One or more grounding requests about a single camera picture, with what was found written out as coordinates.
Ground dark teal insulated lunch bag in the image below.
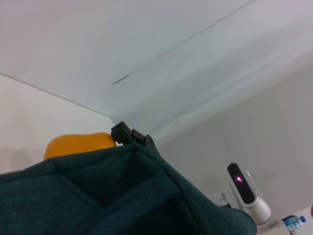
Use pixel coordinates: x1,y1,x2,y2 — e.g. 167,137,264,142
0,142,258,235

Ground orange yellow pear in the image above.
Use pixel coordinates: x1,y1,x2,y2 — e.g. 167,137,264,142
43,132,117,162

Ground clear water bottle blue label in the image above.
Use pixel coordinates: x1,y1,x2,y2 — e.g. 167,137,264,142
281,214,308,233

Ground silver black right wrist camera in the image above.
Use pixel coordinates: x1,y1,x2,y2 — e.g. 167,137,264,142
226,162,272,225

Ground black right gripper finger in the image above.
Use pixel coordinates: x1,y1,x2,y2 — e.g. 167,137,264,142
110,120,162,157

